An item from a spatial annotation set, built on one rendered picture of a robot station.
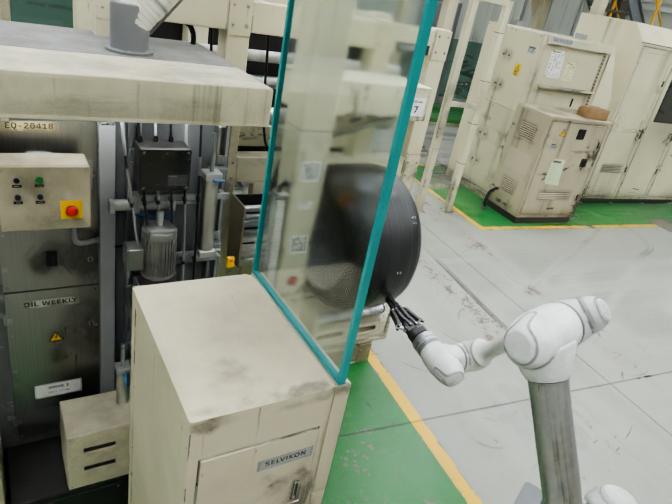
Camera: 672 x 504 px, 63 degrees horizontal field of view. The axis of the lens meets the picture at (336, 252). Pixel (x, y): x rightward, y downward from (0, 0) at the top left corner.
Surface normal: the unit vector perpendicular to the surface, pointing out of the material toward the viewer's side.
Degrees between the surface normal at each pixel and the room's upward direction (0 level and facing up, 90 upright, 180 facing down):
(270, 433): 90
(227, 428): 90
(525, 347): 86
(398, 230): 60
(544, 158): 90
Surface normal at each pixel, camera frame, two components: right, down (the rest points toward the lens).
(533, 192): 0.39, 0.48
